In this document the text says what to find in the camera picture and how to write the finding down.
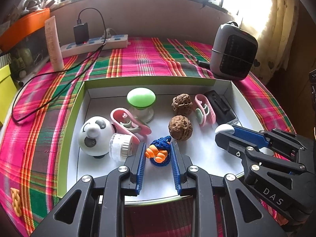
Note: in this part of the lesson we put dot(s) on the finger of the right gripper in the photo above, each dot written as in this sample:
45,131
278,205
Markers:
251,136
232,144

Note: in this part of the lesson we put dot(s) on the green striped box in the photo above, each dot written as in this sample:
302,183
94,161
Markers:
5,60

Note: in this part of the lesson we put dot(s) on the pink clip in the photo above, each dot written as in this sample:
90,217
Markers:
125,123
203,110

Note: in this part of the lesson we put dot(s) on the brown walnut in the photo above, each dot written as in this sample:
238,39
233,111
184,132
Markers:
180,128
182,105

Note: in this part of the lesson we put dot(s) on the black rectangular device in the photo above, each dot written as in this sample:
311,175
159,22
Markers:
224,114

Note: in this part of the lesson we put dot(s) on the white power strip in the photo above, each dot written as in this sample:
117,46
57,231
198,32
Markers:
114,42

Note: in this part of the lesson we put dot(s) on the black charger adapter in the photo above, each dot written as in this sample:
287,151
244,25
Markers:
81,33

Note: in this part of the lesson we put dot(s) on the yellow shoe box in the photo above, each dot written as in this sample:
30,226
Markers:
7,92

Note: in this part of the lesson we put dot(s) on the orange box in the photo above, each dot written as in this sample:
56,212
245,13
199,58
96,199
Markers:
22,28

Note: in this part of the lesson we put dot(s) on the green mushroom massager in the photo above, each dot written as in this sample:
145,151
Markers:
141,100

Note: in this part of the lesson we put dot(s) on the yellow heart curtain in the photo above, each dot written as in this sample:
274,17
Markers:
273,23

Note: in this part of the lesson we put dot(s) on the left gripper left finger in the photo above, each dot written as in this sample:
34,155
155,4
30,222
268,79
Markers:
95,206

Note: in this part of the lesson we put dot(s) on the white plug on strip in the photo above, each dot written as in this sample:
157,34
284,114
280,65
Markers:
108,33

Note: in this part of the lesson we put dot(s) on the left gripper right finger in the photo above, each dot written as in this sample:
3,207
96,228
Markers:
221,205

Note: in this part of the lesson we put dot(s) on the pink cream tube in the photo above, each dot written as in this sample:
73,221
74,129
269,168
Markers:
53,47

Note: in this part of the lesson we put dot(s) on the yellow braided chain toy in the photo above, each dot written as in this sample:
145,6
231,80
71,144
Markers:
16,201

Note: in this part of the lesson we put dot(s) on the panda round toy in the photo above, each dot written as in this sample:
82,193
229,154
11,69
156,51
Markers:
95,135

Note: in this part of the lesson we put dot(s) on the grey black mini heater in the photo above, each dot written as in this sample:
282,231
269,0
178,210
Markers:
233,52

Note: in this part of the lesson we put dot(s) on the white mushroom massager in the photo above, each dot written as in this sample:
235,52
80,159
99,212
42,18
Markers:
225,128

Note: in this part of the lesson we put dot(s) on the white cardboard box tray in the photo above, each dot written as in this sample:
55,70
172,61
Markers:
100,97

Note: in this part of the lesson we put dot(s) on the white round jar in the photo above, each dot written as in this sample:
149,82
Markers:
120,147

